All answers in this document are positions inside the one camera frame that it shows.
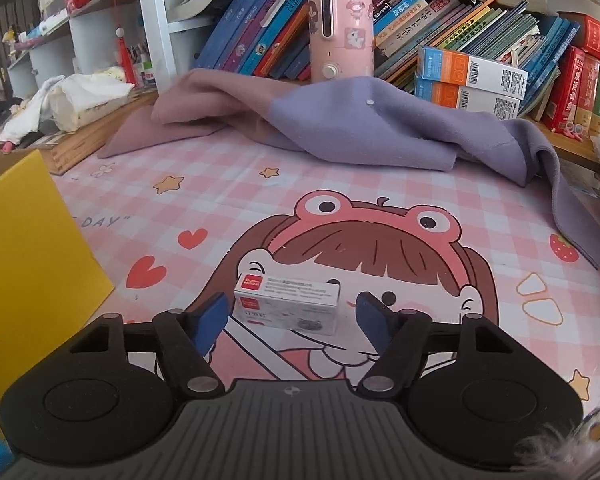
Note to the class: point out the cream tissue box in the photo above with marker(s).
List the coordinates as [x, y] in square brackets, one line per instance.
[87, 100]

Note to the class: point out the small white staples box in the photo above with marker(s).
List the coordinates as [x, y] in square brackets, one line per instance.
[285, 305]

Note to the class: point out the wooden bookshelf with white frame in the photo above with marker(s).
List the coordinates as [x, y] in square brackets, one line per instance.
[152, 15]

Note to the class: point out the pile of clothes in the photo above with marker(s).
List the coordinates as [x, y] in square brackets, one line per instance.
[10, 120]

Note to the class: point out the pink and purple cloth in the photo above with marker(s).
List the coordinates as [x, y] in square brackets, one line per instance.
[380, 130]

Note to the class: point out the wooden chess box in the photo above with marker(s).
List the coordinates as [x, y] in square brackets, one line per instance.
[90, 140]

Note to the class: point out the pink cylindrical appliance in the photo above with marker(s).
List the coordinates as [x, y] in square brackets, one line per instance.
[340, 30]

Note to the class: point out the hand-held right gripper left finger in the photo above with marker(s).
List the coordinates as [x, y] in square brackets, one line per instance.
[210, 322]

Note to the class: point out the red tassel ornament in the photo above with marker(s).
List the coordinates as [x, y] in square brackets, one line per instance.
[126, 55]

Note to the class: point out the orange and blue carton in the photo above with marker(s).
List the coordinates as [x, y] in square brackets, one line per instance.
[472, 72]
[465, 100]

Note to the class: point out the row of leaning blue books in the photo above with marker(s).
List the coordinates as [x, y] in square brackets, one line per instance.
[260, 30]

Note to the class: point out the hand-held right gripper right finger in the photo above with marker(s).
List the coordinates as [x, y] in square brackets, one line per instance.
[375, 322]

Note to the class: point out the stack of red dictionaries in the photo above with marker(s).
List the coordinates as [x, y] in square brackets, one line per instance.
[585, 75]

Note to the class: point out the fuzzy grey sleeve cuff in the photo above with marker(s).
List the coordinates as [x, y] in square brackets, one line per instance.
[555, 447]

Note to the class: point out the white shelf unit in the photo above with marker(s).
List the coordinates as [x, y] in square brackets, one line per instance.
[50, 35]

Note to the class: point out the yellow cardboard box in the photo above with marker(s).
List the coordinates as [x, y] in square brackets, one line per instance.
[30, 260]

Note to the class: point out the pink checked tablecloth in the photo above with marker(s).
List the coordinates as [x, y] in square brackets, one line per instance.
[380, 195]

